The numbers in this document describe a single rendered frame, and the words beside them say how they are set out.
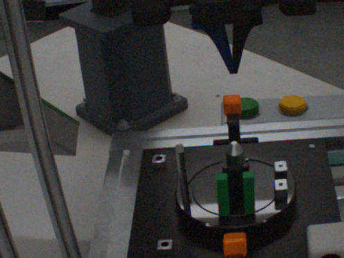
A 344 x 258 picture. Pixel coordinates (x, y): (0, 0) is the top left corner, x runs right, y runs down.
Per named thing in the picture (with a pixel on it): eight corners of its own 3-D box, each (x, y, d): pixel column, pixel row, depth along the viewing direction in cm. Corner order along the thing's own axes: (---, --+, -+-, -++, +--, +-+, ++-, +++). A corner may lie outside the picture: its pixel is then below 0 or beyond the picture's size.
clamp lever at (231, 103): (226, 150, 81) (222, 94, 77) (244, 148, 81) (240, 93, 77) (227, 167, 78) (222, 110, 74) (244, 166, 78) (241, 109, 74)
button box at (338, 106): (223, 134, 102) (220, 98, 99) (354, 125, 100) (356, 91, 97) (224, 161, 96) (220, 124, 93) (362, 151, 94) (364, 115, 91)
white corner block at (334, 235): (304, 250, 71) (305, 223, 69) (343, 246, 71) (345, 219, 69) (307, 279, 67) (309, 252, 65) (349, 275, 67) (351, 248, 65)
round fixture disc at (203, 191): (179, 170, 84) (177, 156, 83) (291, 161, 82) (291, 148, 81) (173, 244, 72) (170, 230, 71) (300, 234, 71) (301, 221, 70)
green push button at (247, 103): (231, 109, 98) (230, 97, 97) (258, 107, 98) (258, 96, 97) (231, 124, 95) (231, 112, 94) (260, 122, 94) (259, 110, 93)
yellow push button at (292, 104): (278, 106, 97) (278, 94, 96) (304, 105, 97) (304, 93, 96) (280, 121, 94) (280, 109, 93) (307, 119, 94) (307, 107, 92)
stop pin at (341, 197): (333, 216, 79) (335, 191, 77) (342, 215, 79) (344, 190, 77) (334, 223, 78) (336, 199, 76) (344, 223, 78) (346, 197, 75)
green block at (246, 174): (244, 207, 73) (242, 171, 70) (255, 207, 73) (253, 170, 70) (244, 214, 72) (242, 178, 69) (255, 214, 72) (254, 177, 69)
